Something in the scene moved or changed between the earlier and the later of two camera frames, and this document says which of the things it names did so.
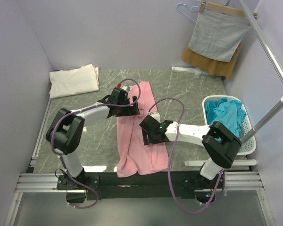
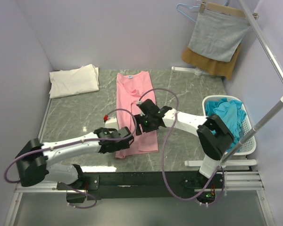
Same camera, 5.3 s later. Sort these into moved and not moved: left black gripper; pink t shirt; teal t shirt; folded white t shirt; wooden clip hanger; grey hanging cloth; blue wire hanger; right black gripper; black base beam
Moved: left black gripper; pink t shirt; right black gripper
Not moved: grey hanging cloth; blue wire hanger; wooden clip hanger; folded white t shirt; black base beam; teal t shirt
